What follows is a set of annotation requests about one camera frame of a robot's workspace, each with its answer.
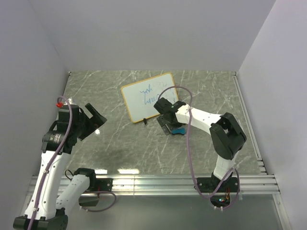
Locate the yellow framed whiteboard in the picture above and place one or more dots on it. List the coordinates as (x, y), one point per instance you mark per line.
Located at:
(140, 97)

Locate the aluminium front mounting rail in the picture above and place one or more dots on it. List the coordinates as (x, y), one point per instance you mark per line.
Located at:
(182, 185)

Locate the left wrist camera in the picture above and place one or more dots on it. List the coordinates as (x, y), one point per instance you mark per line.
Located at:
(63, 104)

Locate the blue whiteboard eraser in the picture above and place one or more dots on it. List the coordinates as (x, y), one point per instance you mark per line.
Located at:
(179, 131)

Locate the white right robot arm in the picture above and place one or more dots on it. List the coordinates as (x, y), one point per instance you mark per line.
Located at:
(227, 136)

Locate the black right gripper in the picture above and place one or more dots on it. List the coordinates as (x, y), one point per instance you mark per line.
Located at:
(161, 121)

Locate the aluminium right side rail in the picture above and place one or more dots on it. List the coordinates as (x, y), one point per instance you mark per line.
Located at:
(260, 162)

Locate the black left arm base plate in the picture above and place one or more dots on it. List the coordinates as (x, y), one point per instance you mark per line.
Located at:
(100, 184)

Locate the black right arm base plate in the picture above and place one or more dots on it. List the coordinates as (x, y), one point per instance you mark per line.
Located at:
(209, 184)

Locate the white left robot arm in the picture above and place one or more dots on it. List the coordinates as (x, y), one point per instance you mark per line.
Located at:
(47, 210)

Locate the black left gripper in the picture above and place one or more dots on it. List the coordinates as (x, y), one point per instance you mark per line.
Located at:
(98, 120)

